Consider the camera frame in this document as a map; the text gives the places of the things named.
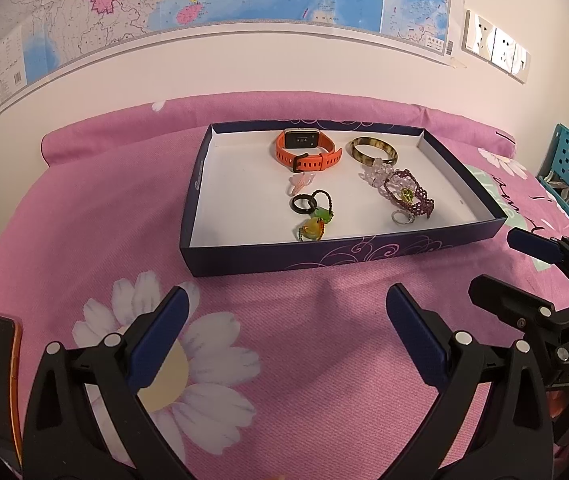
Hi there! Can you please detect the dark blue cardboard box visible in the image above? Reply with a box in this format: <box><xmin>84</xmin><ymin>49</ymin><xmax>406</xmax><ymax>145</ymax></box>
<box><xmin>179</xmin><ymin>120</ymin><xmax>508</xmax><ymax>279</ymax></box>

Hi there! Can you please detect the clear crystal bead bracelet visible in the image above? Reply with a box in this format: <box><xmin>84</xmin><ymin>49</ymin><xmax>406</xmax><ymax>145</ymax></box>
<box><xmin>361</xmin><ymin>157</ymin><xmax>397</xmax><ymax>189</ymax></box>

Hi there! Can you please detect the pink translucent pendant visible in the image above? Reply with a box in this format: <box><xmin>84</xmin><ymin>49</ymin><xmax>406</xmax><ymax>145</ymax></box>
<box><xmin>286</xmin><ymin>172</ymin><xmax>316</xmax><ymax>197</ymax></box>

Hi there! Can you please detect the white wall socket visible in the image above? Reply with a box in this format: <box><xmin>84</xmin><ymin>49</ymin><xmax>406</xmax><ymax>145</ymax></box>
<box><xmin>463</xmin><ymin>9</ymin><xmax>494</xmax><ymax>59</ymax></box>
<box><xmin>491</xmin><ymin>27</ymin><xmax>518</xmax><ymax>72</ymax></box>
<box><xmin>512</xmin><ymin>45</ymin><xmax>532</xmax><ymax>84</ymax></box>

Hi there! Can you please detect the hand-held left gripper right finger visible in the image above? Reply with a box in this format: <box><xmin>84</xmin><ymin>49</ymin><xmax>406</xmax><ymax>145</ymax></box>
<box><xmin>385</xmin><ymin>284</ymin><xmax>555</xmax><ymax>480</ymax></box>

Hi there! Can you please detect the pink flowered blanket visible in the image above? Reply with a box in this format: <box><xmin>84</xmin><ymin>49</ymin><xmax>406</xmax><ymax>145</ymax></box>
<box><xmin>0</xmin><ymin>91</ymin><xmax>569</xmax><ymax>480</ymax></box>

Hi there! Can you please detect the green yellow pendant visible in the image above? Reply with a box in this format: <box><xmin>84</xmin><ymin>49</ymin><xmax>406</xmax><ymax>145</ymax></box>
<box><xmin>295</xmin><ymin>189</ymin><xmax>338</xmax><ymax>244</ymax></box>

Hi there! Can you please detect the tortoiseshell bangle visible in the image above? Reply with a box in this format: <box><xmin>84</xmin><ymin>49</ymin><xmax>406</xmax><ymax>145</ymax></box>
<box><xmin>347</xmin><ymin>136</ymin><xmax>398</xmax><ymax>166</ymax></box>

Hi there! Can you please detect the dark woven beaded bracelet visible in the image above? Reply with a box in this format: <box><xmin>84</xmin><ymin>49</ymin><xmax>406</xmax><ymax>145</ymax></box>
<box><xmin>382</xmin><ymin>168</ymin><xmax>437</xmax><ymax>221</ymax></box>

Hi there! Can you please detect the orange smartwatch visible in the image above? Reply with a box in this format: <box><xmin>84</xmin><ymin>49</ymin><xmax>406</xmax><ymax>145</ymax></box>
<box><xmin>274</xmin><ymin>128</ymin><xmax>344</xmax><ymax>172</ymax></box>

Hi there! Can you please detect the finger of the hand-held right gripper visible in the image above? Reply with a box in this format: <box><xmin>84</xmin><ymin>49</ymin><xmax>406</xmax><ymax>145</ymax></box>
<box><xmin>507</xmin><ymin>228</ymin><xmax>569</xmax><ymax>287</ymax></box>
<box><xmin>469</xmin><ymin>274</ymin><xmax>565</xmax><ymax>342</ymax></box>

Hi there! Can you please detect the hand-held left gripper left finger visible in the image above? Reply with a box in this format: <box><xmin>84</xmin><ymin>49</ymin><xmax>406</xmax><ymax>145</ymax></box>
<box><xmin>22</xmin><ymin>286</ymin><xmax>198</xmax><ymax>480</ymax></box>

